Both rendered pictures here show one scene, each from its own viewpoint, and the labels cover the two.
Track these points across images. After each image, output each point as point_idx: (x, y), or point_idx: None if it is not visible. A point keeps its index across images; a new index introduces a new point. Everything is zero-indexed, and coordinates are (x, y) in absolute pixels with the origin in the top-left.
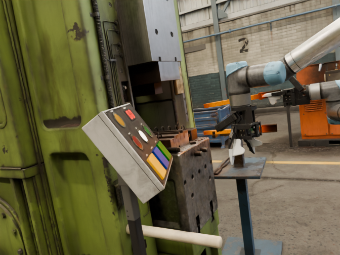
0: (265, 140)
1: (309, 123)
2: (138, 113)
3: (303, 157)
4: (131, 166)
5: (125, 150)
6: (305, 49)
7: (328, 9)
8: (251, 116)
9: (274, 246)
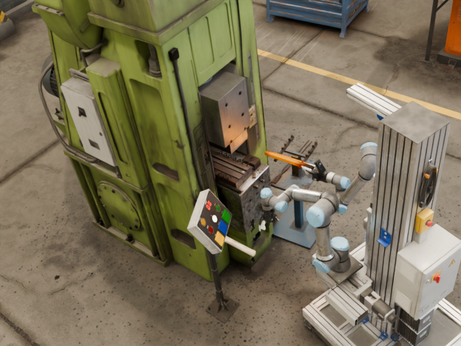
0: (406, 29)
1: (458, 36)
2: None
3: (425, 89)
4: (208, 243)
5: (205, 238)
6: (299, 197)
7: None
8: (270, 216)
9: None
